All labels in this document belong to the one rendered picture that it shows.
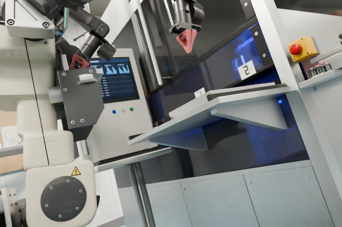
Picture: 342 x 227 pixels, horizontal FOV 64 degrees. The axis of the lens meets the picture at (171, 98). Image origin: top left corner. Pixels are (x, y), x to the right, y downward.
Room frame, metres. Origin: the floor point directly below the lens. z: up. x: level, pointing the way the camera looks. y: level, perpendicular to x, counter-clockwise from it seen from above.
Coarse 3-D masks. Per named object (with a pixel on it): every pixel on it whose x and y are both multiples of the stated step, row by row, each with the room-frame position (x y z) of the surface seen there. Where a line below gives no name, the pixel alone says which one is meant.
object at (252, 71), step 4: (244, 64) 1.18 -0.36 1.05; (248, 64) 1.17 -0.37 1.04; (252, 64) 1.15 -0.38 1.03; (240, 68) 1.21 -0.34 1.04; (244, 68) 1.19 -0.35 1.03; (248, 68) 1.17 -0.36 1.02; (252, 68) 1.16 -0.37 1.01; (240, 72) 1.21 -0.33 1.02; (244, 72) 1.19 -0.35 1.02; (248, 72) 1.18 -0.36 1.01; (252, 72) 1.16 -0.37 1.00; (244, 76) 1.20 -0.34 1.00; (248, 76) 1.18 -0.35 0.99
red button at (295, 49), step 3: (294, 45) 0.95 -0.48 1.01; (297, 45) 0.95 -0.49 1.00; (300, 45) 0.95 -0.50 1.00; (291, 48) 0.96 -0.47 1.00; (294, 48) 0.96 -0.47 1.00; (297, 48) 0.95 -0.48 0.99; (300, 48) 0.95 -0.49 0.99; (291, 51) 0.97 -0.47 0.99; (294, 51) 0.96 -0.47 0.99; (297, 51) 0.95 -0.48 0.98; (300, 51) 0.96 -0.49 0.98; (294, 54) 0.97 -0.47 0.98; (297, 54) 0.97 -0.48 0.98
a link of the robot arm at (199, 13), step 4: (176, 0) 0.94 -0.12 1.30; (188, 0) 0.93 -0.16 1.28; (192, 0) 0.93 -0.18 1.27; (192, 4) 0.95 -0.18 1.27; (196, 4) 0.96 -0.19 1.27; (192, 8) 0.95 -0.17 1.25; (196, 8) 0.96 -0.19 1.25; (200, 8) 0.98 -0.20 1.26; (196, 12) 0.95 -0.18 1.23; (200, 12) 0.97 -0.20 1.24; (192, 16) 0.95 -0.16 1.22; (196, 16) 0.96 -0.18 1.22; (200, 16) 0.97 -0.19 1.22; (192, 20) 0.97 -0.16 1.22; (196, 20) 0.98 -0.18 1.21; (200, 20) 0.99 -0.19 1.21
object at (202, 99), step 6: (258, 84) 1.00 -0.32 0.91; (264, 84) 1.02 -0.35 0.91; (270, 84) 1.04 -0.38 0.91; (216, 90) 0.88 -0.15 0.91; (222, 90) 0.89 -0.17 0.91; (228, 90) 0.91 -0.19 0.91; (234, 90) 0.92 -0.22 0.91; (204, 96) 0.89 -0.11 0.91; (192, 102) 0.94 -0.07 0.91; (198, 102) 0.91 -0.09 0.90; (204, 102) 0.89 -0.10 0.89; (180, 108) 1.00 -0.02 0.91; (186, 108) 0.97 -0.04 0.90; (192, 108) 0.95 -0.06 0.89; (174, 114) 1.04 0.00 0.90; (180, 114) 1.01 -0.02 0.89
